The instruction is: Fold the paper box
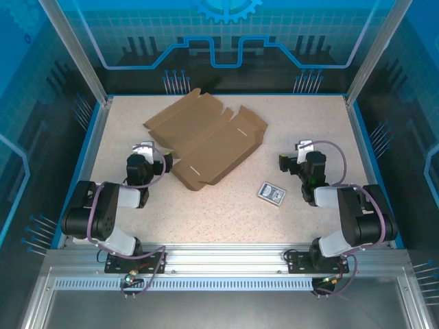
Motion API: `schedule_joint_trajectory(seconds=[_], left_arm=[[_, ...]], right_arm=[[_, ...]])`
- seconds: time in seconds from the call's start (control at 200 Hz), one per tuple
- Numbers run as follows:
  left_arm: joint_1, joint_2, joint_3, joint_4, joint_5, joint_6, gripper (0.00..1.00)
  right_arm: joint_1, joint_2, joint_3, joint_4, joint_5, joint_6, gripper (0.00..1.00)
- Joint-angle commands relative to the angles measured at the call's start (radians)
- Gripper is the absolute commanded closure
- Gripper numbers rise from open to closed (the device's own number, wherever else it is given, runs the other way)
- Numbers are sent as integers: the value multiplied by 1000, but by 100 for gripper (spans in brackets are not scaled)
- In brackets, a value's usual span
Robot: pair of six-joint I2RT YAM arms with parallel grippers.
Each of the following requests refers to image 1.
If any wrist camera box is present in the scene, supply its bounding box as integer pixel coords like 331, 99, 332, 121
132, 140, 156, 165
296, 138, 314, 165

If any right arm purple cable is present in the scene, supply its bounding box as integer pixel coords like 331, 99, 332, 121
308, 139, 392, 298

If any aluminium mounting rail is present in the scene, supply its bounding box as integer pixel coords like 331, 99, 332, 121
44, 242, 411, 277

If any small LED connector board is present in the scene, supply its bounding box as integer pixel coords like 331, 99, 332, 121
313, 273, 344, 287
123, 269, 144, 288

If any brown cardboard box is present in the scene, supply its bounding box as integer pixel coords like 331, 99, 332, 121
143, 87, 269, 191

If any blue playing card deck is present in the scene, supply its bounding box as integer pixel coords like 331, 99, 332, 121
257, 181, 286, 208

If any slotted grey cable duct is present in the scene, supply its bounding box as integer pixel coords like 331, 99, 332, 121
54, 277, 316, 292

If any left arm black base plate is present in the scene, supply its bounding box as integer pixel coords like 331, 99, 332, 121
104, 251, 168, 275

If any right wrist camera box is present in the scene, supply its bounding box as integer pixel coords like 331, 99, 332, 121
296, 138, 314, 165

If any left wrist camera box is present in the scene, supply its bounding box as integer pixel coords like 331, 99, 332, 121
132, 140, 156, 165

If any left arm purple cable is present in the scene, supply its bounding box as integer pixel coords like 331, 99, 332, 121
87, 143, 168, 299

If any aluminium frame post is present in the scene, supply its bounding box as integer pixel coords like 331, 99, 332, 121
36, 0, 115, 106
344, 0, 415, 106

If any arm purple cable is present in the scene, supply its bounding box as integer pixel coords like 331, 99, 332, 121
87, 143, 168, 299
308, 139, 392, 298

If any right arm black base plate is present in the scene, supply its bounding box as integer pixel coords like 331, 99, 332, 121
285, 251, 350, 274

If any aluminium front frame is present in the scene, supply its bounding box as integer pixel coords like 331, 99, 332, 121
20, 267, 434, 329

